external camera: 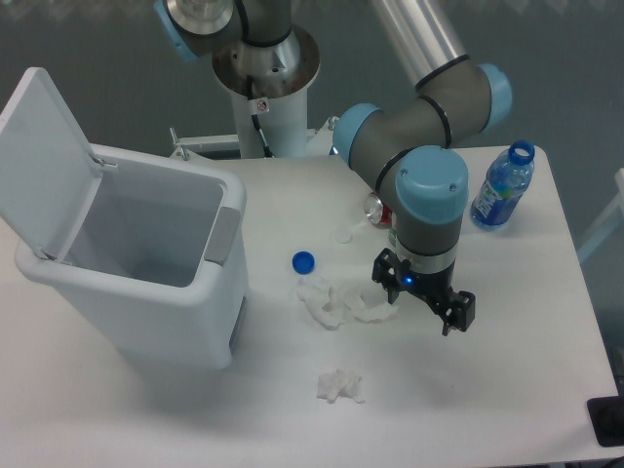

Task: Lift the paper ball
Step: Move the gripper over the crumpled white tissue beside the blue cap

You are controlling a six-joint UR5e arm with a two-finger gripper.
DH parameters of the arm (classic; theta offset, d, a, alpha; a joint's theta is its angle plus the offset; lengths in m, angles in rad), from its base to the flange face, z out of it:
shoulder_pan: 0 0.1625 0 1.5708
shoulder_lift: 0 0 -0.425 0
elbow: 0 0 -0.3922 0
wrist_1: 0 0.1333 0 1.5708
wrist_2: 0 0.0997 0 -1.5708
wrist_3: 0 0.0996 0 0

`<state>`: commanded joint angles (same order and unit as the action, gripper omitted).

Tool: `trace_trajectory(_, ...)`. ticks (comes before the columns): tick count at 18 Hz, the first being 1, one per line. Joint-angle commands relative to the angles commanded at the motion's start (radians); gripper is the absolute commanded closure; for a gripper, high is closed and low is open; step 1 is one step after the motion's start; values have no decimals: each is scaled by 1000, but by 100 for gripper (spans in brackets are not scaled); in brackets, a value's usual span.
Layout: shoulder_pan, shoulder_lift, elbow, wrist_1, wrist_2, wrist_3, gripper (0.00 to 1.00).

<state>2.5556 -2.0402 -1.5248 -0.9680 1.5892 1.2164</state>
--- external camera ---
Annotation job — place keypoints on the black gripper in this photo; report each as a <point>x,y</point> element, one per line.
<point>456,309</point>

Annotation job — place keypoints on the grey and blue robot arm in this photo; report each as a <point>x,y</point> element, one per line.
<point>405,158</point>

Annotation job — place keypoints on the large crumpled white paper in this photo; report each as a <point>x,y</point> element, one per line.
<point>333,306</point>

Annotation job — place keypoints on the small white paper ball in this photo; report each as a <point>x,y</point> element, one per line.
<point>340,383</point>

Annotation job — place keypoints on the red soda can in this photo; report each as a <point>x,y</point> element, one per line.
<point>377,212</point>

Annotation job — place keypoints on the white round cap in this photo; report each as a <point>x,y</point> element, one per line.
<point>342,235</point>

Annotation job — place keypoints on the blue bottle cap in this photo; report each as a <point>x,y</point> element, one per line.
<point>303,262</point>

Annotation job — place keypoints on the blue plastic water bottle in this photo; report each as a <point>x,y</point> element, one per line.
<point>507,179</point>

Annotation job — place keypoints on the black device at edge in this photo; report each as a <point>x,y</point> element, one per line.
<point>606,414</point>

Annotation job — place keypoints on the white trash bin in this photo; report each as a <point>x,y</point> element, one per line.
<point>158,266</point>

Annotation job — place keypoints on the white trash bin lid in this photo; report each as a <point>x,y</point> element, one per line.
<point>50,173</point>

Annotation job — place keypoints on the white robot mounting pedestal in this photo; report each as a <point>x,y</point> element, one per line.
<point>268,88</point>

